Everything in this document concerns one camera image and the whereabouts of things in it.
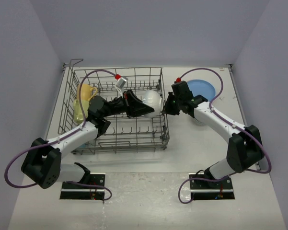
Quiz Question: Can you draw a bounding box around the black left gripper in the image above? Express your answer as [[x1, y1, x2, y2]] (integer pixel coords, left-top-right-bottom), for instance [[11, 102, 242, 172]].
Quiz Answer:
[[102, 89, 154, 118]]

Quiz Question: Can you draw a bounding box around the white ceramic bowl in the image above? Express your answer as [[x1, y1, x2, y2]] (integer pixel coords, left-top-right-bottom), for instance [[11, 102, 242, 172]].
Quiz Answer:
[[193, 118, 205, 126], [142, 90, 163, 118]]

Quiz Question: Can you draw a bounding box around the blue plastic plate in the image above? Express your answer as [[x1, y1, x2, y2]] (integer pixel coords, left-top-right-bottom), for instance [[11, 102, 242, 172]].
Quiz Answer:
[[187, 80, 216, 101]]

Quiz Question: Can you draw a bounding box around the grey wire dish rack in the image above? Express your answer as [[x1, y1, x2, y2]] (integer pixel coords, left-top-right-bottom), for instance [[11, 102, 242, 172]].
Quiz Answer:
[[58, 59, 169, 154]]

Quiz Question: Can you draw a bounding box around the yellow ceramic mug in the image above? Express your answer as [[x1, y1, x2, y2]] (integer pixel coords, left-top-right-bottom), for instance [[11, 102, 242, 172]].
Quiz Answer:
[[76, 84, 98, 101]]

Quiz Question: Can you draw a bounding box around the yellow-green plastic cup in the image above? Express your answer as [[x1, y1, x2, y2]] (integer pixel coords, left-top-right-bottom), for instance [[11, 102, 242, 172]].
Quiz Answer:
[[73, 99, 90, 124]]

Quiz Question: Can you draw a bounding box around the blue plastic cup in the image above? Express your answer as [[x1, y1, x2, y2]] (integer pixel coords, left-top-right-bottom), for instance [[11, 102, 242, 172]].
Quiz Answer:
[[78, 143, 86, 149]]

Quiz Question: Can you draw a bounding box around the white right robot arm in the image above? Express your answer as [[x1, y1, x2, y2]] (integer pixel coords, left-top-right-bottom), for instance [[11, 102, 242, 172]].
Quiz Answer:
[[162, 81, 264, 188]]

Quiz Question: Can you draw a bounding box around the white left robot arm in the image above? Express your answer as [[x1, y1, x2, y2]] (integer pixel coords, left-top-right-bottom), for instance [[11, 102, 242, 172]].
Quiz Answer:
[[21, 90, 162, 189]]

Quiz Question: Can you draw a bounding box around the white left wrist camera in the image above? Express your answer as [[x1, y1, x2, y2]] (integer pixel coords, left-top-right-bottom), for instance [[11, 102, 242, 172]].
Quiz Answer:
[[115, 77, 128, 96]]

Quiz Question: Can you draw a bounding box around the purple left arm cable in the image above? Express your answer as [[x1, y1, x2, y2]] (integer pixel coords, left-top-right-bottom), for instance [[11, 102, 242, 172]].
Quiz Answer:
[[4, 69, 122, 201]]

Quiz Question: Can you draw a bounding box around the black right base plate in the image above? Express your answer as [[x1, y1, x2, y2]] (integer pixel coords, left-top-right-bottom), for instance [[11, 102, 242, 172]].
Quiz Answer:
[[189, 177, 235, 201]]

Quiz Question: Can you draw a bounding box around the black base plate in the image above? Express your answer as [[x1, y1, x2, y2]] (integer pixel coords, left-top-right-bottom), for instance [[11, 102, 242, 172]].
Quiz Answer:
[[189, 177, 235, 201], [59, 172, 106, 200]]

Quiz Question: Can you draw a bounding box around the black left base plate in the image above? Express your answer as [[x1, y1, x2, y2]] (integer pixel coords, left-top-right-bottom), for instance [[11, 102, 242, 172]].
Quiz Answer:
[[59, 172, 106, 200]]

